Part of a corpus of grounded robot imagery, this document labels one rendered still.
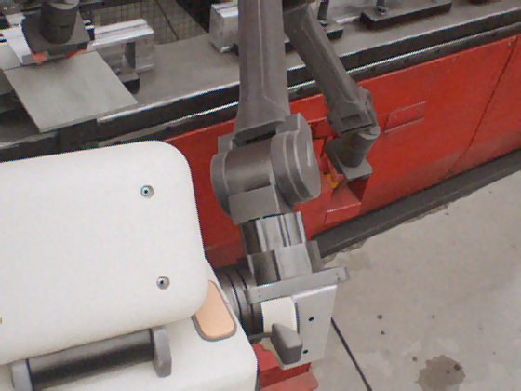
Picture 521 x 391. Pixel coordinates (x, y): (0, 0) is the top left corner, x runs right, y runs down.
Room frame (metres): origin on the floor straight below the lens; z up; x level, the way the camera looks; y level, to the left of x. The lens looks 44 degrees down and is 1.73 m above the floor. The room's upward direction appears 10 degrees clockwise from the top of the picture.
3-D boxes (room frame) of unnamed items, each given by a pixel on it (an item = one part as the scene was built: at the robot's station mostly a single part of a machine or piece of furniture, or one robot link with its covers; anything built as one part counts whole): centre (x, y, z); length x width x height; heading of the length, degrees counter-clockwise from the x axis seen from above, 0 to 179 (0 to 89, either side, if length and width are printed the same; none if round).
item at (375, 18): (1.71, -0.30, 0.89); 0.30 x 0.05 x 0.03; 130
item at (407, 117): (1.65, -0.39, 0.58); 0.15 x 0.02 x 0.07; 130
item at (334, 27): (1.45, 0.00, 0.89); 0.30 x 0.05 x 0.03; 130
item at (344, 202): (1.13, -0.10, 0.75); 0.20 x 0.16 x 0.18; 123
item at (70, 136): (0.96, 0.38, 0.88); 0.14 x 0.04 x 0.22; 40
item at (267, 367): (1.10, -0.12, 0.06); 0.25 x 0.20 x 0.12; 33
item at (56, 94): (0.99, 0.40, 1.00); 0.26 x 0.18 x 0.01; 40
